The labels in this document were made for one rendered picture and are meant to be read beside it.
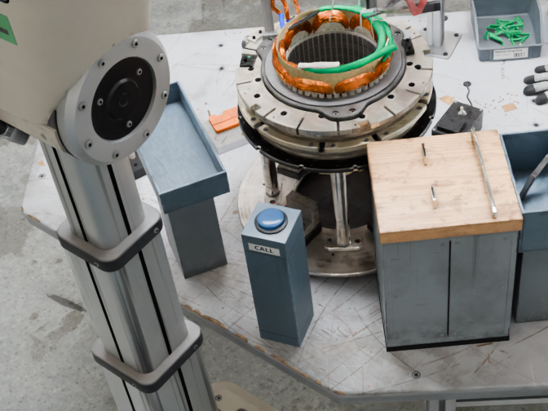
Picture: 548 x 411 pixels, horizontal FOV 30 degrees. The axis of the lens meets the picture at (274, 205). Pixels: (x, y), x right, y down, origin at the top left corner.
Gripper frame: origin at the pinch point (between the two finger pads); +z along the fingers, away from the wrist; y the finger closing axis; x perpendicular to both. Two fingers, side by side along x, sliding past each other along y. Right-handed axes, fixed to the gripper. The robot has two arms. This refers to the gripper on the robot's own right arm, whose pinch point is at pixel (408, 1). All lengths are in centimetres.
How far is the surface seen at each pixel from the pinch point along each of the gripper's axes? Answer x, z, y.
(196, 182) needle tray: 41.4, 11.9, -11.9
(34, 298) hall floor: 77, 115, 81
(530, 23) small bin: -44, 37, 32
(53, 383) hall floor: 78, 116, 51
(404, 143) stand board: 10.0, 11.7, -18.8
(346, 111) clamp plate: 16.4, 7.8, -11.8
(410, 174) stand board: 12.2, 12.0, -25.1
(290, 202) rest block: 24.3, 31.4, -2.4
